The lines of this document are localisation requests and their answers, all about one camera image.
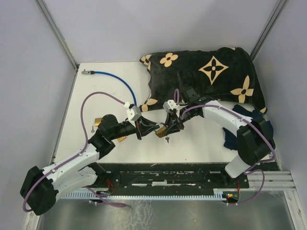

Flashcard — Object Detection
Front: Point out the left aluminium frame post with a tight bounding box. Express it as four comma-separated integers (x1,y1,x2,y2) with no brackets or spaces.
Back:
34,0,79,69

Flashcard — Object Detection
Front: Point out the brass padlock with key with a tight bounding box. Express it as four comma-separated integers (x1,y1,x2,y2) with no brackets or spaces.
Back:
155,126,169,143

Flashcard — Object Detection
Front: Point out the dark blue cloth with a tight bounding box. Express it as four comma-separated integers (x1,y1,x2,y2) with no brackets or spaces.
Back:
222,104,275,150

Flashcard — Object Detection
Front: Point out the white slotted cable duct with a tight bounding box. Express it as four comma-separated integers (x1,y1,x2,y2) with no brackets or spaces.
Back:
57,188,228,199

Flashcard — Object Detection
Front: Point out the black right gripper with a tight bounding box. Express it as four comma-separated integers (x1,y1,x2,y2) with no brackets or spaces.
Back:
161,104,195,136

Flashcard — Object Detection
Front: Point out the large brass padlock with keys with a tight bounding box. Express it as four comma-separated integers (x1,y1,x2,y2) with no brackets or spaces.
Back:
118,137,127,142

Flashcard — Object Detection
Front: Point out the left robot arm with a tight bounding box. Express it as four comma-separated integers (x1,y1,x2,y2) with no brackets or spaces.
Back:
20,115,159,216

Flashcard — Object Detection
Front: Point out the aluminium frame post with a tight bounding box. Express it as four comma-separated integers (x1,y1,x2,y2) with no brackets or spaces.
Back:
250,0,288,62
34,0,79,69

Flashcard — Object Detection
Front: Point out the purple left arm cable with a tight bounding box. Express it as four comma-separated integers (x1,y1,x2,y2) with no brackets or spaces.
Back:
22,92,128,213

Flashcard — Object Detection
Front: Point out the small brass padlock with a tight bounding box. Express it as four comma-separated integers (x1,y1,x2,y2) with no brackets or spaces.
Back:
94,117,102,127

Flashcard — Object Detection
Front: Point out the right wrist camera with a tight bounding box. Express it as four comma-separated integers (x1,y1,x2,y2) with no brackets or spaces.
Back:
163,100,180,117

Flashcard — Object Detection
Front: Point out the blue cable with plug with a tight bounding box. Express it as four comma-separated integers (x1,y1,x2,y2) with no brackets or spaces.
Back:
82,69,139,107

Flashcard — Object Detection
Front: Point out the right aluminium frame post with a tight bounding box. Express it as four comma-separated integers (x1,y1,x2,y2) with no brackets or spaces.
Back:
250,0,288,62

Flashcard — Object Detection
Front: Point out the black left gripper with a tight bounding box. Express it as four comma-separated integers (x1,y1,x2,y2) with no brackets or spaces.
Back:
109,115,160,140

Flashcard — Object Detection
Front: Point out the black floral patterned blanket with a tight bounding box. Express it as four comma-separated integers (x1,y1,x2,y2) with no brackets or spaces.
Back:
140,47,267,114

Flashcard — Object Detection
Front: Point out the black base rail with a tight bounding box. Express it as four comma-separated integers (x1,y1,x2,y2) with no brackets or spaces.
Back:
91,163,250,190

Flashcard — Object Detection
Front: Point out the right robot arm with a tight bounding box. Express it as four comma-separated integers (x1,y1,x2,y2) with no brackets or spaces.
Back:
162,88,276,187

